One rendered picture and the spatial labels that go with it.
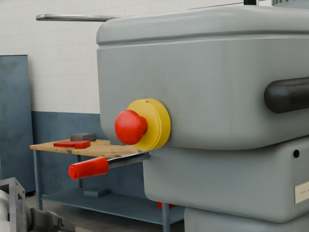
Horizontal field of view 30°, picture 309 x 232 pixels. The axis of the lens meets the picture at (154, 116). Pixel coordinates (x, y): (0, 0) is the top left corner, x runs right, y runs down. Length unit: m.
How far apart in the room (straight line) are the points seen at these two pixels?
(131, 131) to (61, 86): 7.30
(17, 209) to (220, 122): 0.28
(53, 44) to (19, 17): 0.87
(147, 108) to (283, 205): 0.20
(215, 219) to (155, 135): 0.21
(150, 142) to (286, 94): 0.16
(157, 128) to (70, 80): 7.13
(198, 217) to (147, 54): 0.27
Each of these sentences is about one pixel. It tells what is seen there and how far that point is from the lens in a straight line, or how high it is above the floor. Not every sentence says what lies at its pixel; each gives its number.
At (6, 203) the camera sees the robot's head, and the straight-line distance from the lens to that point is 0.76.
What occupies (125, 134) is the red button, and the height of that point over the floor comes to 1.75.
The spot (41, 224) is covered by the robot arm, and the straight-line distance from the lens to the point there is 1.29.
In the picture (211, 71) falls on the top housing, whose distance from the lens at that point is 0.62.
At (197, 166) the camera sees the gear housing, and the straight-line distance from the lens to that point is 0.77.
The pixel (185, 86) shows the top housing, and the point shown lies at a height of 1.80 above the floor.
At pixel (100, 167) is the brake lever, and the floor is 1.70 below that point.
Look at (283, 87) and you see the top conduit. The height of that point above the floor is 1.80.
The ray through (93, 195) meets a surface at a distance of 7.10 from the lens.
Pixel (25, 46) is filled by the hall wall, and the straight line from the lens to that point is 8.54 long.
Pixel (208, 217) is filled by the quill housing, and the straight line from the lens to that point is 0.82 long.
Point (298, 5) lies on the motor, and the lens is 0.99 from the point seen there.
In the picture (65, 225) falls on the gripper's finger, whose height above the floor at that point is 1.47.
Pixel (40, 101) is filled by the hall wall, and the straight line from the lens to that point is 8.32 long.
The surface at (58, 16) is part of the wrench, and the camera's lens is 0.74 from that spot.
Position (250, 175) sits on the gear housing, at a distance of 0.72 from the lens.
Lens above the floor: 1.83
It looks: 5 degrees down
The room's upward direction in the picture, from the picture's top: 3 degrees counter-clockwise
